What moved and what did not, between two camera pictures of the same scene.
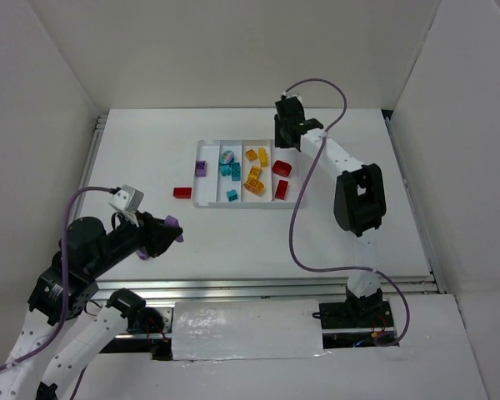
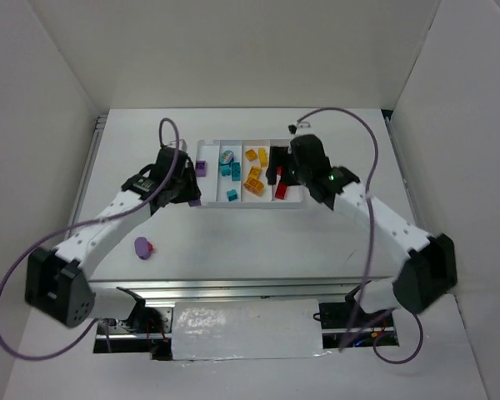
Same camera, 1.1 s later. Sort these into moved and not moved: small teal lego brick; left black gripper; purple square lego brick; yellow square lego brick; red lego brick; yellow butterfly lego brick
Moved: left black gripper
Not moved: yellow square lego brick; yellow butterfly lego brick; small teal lego brick; red lego brick; purple square lego brick
